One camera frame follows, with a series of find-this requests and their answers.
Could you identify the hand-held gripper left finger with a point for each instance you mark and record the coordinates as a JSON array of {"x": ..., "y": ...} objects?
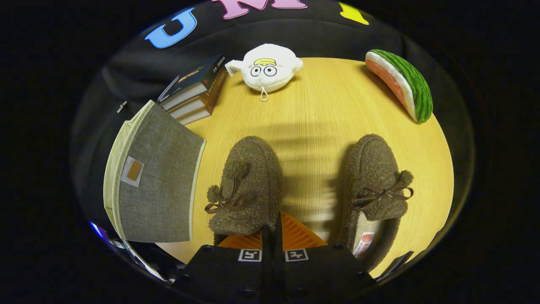
[{"x": 265, "y": 274}]

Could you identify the metal clip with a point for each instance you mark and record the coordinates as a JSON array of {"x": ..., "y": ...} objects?
[{"x": 121, "y": 106}]

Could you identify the brown fuzzy shoe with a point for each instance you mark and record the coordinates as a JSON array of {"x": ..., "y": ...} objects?
[
  {"x": 253, "y": 169},
  {"x": 371, "y": 164}
]

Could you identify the dark blue book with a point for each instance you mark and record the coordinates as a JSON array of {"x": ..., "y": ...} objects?
[{"x": 202, "y": 74}]

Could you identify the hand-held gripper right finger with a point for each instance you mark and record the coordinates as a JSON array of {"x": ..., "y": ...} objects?
[{"x": 279, "y": 274}]

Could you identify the watermelon slice plush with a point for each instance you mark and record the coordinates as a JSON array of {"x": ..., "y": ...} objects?
[{"x": 411, "y": 84}]

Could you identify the white plush toy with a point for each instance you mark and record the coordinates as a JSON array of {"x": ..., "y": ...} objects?
[{"x": 268, "y": 67}]

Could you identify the brown book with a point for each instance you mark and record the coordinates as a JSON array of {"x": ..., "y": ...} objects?
[
  {"x": 196, "y": 116},
  {"x": 211, "y": 99}
]

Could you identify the grey fabric storage box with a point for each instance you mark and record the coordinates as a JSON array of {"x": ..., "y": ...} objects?
[{"x": 160, "y": 190}]

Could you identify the monitor screen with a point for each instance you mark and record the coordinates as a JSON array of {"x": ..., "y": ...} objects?
[{"x": 98, "y": 230}]

